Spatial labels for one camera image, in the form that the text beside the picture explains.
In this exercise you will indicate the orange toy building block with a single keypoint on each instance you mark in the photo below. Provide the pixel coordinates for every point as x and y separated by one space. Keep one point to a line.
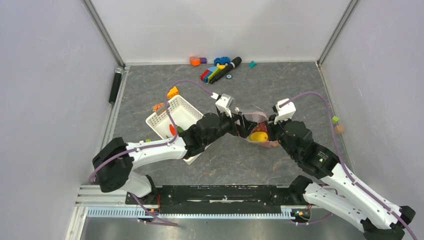
172 92

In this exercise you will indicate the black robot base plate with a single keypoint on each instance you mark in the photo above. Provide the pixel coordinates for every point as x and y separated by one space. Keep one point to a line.
224 199

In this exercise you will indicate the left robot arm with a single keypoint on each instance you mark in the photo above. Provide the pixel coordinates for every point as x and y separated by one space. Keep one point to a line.
114 165

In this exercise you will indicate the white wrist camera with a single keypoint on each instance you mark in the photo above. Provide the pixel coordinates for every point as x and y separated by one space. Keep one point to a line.
283 110
223 103

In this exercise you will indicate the teal toy block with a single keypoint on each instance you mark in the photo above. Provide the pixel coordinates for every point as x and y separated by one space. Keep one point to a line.
252 64

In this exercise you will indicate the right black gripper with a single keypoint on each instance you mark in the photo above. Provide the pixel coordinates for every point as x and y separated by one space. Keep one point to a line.
271 127

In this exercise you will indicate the yellow toy fruit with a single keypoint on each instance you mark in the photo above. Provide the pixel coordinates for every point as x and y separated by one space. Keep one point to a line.
259 136

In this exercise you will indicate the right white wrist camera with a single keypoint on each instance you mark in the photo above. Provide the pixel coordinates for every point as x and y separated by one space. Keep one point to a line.
283 110

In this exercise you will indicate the orange toy carrot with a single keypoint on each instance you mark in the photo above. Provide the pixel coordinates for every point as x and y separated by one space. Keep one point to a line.
172 130

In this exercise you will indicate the orange toy peeled tangerine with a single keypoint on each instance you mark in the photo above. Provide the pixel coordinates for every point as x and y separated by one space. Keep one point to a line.
158 106

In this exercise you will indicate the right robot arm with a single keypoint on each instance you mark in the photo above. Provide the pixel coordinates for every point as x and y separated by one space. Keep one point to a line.
355 202

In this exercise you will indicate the blue toy car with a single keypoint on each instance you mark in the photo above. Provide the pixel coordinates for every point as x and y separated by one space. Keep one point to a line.
221 61

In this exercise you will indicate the black microphone on table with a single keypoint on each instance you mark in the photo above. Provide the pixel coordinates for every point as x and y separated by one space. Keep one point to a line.
232 65

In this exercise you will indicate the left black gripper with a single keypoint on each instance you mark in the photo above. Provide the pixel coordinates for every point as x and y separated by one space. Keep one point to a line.
245 127

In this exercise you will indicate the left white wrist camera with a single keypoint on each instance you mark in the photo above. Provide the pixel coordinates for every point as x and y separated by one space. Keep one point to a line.
223 103

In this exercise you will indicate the black microphone by wall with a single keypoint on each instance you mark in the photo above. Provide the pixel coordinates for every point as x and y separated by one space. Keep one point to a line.
117 78

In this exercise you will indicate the white perforated plastic basket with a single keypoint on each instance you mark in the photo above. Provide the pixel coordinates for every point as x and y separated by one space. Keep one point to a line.
181 113

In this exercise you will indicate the purple toy grape bunch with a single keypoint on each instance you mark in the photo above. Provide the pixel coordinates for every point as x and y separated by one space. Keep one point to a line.
261 127

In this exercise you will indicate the white slotted cable duct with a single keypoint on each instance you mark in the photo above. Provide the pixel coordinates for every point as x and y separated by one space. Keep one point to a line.
139 213

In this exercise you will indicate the brown toy ball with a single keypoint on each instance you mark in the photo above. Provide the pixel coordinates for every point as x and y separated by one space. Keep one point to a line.
339 129

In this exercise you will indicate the multicolour toy block stack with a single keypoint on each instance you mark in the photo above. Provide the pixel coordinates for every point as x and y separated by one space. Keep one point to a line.
210 73

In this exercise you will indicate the green toy cube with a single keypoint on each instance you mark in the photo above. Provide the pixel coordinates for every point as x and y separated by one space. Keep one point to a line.
335 119

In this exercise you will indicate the clear zip top bag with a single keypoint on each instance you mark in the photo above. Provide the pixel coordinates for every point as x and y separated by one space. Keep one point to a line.
257 117

